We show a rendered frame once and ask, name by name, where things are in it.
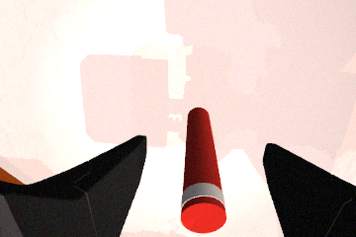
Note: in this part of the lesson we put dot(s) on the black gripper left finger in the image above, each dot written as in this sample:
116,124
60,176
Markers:
91,200

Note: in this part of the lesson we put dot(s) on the red peg with white band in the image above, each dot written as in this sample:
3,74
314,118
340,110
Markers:
202,209

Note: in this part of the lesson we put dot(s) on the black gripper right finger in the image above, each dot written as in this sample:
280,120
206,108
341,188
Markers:
309,201

